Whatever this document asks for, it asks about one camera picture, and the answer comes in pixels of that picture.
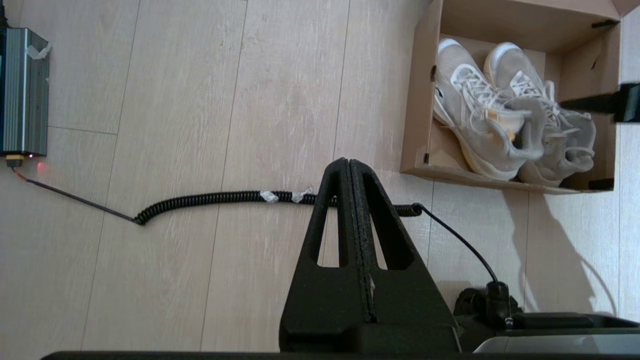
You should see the brown cardboard shoe box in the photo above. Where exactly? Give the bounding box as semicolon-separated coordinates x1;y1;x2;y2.
400;0;640;196

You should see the white mesh sneaker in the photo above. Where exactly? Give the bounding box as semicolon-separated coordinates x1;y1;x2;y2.
484;41;597;188
432;38;547;182

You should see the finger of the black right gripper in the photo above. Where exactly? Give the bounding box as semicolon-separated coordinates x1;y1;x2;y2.
559;99;619;115
559;93;619;105

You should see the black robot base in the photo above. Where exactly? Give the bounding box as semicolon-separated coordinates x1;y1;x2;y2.
454;287;640;354

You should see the black coiled cable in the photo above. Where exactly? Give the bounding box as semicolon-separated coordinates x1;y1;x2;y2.
11;165;512;327

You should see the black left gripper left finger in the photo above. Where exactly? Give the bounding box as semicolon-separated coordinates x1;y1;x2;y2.
279;157;372;352

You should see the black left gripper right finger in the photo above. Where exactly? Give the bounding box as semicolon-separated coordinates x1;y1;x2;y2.
350;158;458;329

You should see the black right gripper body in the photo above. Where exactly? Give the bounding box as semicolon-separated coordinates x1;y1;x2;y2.
614;82;640;124

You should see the grey metal power supply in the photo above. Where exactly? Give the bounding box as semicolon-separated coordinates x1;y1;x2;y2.
0;27;51;157

